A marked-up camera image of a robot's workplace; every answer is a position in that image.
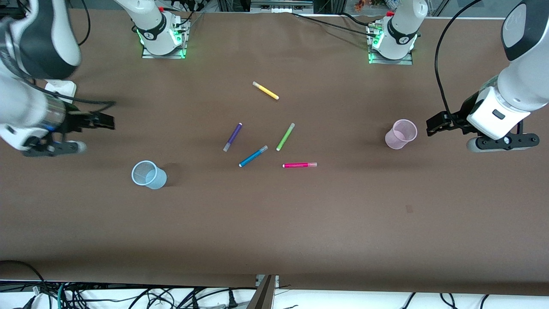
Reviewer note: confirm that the aluminium frame profile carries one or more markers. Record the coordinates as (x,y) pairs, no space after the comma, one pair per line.
(281,6)

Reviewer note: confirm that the translucent pink plastic cup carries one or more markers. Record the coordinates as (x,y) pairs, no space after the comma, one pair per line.
(401,135)

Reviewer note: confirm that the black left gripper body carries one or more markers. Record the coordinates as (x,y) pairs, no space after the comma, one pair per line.
(457,116)

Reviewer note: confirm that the translucent blue plastic cup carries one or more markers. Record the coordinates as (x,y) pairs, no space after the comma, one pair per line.
(151,177)

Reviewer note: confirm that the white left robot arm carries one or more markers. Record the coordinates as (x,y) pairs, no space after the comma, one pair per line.
(519,81)

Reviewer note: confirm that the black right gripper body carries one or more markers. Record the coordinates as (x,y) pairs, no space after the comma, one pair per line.
(75,122)

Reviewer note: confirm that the blue marker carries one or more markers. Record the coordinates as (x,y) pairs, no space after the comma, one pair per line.
(253,156)

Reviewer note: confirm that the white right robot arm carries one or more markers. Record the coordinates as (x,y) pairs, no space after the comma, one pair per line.
(38,38)

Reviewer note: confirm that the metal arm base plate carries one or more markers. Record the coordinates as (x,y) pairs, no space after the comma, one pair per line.
(390,61)
(165,53)

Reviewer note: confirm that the orange background object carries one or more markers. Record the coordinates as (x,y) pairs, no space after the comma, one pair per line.
(359,5)

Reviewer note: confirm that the metal table leg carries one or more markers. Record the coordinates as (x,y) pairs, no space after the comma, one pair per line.
(262,296)

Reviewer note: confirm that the brown table cover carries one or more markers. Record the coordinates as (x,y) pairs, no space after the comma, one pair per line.
(300,223)

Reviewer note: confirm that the green marker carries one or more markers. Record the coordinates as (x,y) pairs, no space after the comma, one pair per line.
(285,137)

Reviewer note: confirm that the white desk lamp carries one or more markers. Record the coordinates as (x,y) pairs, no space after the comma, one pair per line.
(62,88)

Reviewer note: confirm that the pink marker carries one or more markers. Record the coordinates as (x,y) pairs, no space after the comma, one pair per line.
(299,165)

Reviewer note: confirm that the yellow marker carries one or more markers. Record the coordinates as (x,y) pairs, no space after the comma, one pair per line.
(266,90)

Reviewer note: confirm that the purple marker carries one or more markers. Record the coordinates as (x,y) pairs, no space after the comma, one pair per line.
(233,137)

